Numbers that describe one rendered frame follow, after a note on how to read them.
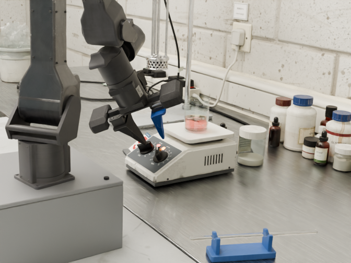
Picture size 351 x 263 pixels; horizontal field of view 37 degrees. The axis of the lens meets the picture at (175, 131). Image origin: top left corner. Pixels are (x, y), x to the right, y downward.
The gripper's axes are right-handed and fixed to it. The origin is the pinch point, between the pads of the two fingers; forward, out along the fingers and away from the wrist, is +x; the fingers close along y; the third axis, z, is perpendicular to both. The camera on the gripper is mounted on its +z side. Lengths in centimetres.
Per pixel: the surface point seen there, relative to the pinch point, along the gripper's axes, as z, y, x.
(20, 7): 224, 112, 19
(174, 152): -0.9, -2.8, 6.8
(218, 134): 4.3, -11.4, 9.4
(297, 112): 21.8, -27.4, 22.1
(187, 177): -2.8, -3.4, 12.3
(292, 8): 55, -35, 11
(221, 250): -30.4, -11.6, 6.5
